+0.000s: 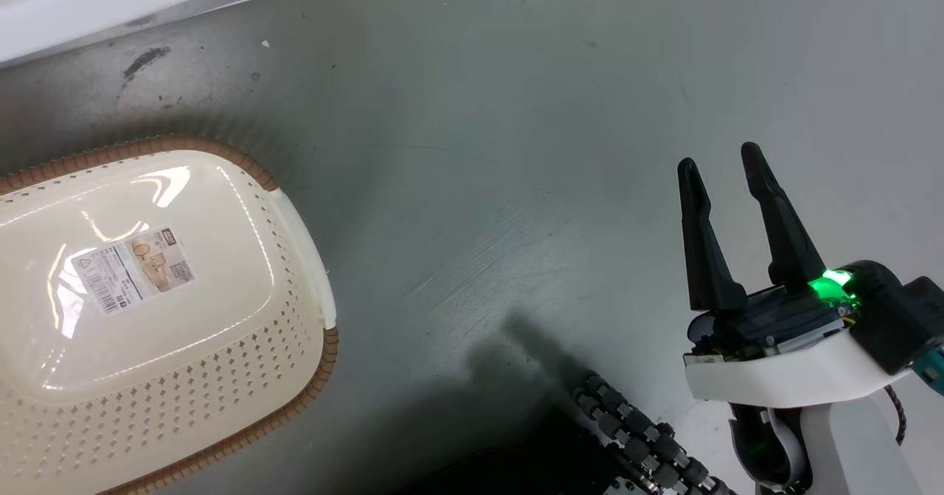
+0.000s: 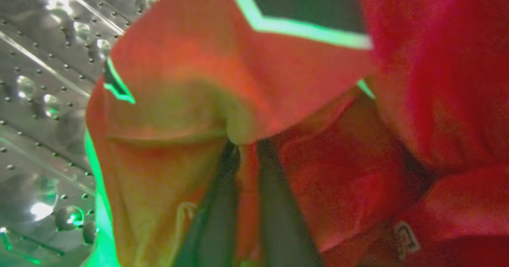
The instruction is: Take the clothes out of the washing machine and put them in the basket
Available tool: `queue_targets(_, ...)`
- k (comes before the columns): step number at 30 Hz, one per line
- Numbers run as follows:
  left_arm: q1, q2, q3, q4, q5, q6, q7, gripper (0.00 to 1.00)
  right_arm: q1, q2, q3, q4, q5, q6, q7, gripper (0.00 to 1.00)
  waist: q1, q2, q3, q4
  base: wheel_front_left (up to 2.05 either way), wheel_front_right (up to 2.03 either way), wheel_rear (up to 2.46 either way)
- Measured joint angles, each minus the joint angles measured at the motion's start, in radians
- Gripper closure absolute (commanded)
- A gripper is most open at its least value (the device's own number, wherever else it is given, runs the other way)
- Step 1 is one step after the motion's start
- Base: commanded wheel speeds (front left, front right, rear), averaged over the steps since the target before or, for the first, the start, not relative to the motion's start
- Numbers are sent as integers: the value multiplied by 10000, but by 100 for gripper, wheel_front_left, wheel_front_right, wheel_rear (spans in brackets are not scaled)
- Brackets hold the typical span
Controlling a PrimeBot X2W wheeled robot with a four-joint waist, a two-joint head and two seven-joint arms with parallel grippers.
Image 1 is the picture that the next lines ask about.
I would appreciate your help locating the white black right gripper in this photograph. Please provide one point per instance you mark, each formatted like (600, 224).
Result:
(782, 366)

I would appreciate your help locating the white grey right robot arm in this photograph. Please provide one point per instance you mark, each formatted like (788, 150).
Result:
(848, 451)

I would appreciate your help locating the cream plastic laundry basket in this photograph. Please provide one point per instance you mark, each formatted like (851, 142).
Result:
(221, 347)

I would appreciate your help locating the printed product label sticker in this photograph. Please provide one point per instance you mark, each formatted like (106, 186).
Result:
(136, 268)

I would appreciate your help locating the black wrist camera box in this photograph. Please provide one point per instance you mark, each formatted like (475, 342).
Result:
(896, 318)

